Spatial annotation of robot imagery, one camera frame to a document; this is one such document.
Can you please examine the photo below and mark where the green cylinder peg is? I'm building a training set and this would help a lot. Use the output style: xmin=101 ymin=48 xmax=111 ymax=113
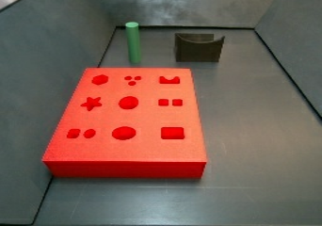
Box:
xmin=125 ymin=22 xmax=140 ymax=63

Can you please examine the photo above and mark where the red foam shape board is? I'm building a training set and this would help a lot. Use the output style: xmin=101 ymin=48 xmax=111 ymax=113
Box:
xmin=43 ymin=68 xmax=207 ymax=178

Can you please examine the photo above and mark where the dark curved block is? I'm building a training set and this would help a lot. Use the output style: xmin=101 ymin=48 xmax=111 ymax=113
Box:
xmin=175 ymin=33 xmax=226 ymax=62

